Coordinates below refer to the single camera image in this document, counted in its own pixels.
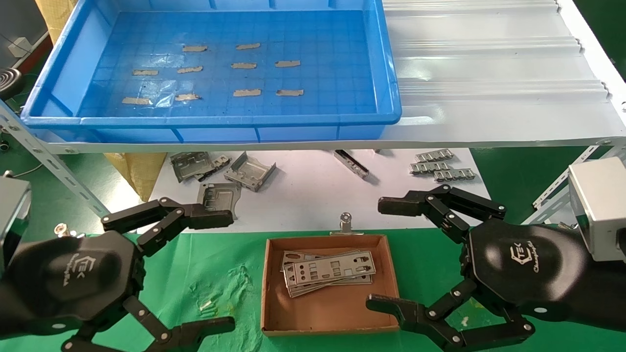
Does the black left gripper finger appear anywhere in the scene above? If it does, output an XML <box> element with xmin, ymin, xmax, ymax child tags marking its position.
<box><xmin>101</xmin><ymin>197</ymin><xmax>234</xmax><ymax>257</ymax></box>
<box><xmin>61</xmin><ymin>296</ymin><xmax>236</xmax><ymax>352</ymax></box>

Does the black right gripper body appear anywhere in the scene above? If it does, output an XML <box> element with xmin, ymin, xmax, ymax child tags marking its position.
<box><xmin>460</xmin><ymin>219</ymin><xmax>626</xmax><ymax>333</ymax></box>

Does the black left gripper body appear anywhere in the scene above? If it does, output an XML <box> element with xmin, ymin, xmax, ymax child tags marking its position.
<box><xmin>0</xmin><ymin>230</ymin><xmax>146</xmax><ymax>338</ymax></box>

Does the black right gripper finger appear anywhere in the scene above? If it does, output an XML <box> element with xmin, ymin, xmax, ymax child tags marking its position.
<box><xmin>366</xmin><ymin>279</ymin><xmax>535</xmax><ymax>352</ymax></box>
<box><xmin>378</xmin><ymin>184</ymin><xmax>507</xmax><ymax>245</ymax></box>

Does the brown cardboard box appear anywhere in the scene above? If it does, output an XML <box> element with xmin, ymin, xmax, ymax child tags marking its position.
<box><xmin>261</xmin><ymin>234</ymin><xmax>401</xmax><ymax>336</ymax></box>

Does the blue plastic tray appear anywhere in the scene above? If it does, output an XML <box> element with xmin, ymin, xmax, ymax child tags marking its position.
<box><xmin>21</xmin><ymin>0</ymin><xmax>402</xmax><ymax>143</ymax></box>

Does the small white adapter box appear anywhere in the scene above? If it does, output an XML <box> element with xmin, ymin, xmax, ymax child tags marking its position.
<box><xmin>7</xmin><ymin>37</ymin><xmax>32</xmax><ymax>57</ymax></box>

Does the silver comb-shaped metal strip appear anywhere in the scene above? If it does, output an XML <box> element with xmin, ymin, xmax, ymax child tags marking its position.
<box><xmin>433</xmin><ymin>168</ymin><xmax>476</xmax><ymax>182</ymax></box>
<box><xmin>415</xmin><ymin>149</ymin><xmax>453</xmax><ymax>163</ymax></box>
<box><xmin>409</xmin><ymin>162</ymin><xmax>450</xmax><ymax>175</ymax></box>

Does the flat grey metal plate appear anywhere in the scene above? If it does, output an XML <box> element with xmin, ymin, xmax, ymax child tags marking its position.
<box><xmin>197</xmin><ymin>183</ymin><xmax>242</xmax><ymax>220</ymax></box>

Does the silver binder clip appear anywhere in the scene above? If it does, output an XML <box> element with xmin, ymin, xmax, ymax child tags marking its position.
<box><xmin>330</xmin><ymin>212</ymin><xmax>363</xmax><ymax>236</ymax></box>
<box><xmin>55</xmin><ymin>223</ymin><xmax>88</xmax><ymax>239</ymax></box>

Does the green tablecloth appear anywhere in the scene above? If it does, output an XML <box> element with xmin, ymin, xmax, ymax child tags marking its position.
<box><xmin>0</xmin><ymin>230</ymin><xmax>626</xmax><ymax>352</ymax></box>

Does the yellow woven sack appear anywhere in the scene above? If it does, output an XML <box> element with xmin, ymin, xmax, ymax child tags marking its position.
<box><xmin>34</xmin><ymin>0</ymin><xmax>81</xmax><ymax>44</ymax></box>
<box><xmin>103</xmin><ymin>153</ymin><xmax>168</xmax><ymax>202</ymax></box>

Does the narrow perforated metal bar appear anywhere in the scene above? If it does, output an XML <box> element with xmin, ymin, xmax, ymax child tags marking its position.
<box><xmin>334</xmin><ymin>150</ymin><xmax>369</xmax><ymax>179</ymax></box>

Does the white flat shelf board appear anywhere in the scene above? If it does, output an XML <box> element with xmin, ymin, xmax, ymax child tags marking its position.
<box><xmin>137</xmin><ymin>147</ymin><xmax>498</xmax><ymax>234</ymax></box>

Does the white ribbed shelf board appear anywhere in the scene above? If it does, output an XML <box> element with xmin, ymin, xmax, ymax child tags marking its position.
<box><xmin>34</xmin><ymin>0</ymin><xmax>626</xmax><ymax>154</ymax></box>

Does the grey stamped metal bracket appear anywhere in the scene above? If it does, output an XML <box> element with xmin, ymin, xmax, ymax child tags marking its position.
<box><xmin>170</xmin><ymin>152</ymin><xmax>216</xmax><ymax>183</ymax></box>

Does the folded grey metal bracket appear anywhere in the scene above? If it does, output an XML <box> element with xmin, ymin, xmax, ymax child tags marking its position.
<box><xmin>224</xmin><ymin>152</ymin><xmax>276</xmax><ymax>192</ymax></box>

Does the white slotted shelf post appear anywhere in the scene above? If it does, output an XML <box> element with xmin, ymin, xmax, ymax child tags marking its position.
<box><xmin>0</xmin><ymin>100</ymin><xmax>112</xmax><ymax>220</ymax></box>
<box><xmin>521</xmin><ymin>142</ymin><xmax>626</xmax><ymax>226</ymax></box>

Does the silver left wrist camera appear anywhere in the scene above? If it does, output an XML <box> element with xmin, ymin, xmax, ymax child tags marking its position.
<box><xmin>0</xmin><ymin>177</ymin><xmax>31</xmax><ymax>274</ymax></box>

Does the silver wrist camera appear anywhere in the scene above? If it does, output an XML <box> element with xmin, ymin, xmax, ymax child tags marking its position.
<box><xmin>0</xmin><ymin>177</ymin><xmax>31</xmax><ymax>274</ymax></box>
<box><xmin>567</xmin><ymin>156</ymin><xmax>626</xmax><ymax>263</ymax></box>

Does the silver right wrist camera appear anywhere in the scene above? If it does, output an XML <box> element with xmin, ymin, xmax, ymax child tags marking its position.
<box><xmin>567</xmin><ymin>156</ymin><xmax>626</xmax><ymax>263</ymax></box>

